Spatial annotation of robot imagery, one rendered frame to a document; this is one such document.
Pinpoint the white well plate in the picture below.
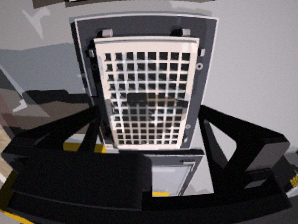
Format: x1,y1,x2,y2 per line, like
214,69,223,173
94,35,199,149

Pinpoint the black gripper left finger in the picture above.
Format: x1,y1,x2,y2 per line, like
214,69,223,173
10,105,101,152

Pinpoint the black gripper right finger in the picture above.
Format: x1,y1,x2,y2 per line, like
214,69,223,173
198,105,290,193

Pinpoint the yellow open-top bin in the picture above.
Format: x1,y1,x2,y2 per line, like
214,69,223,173
0,142,106,224

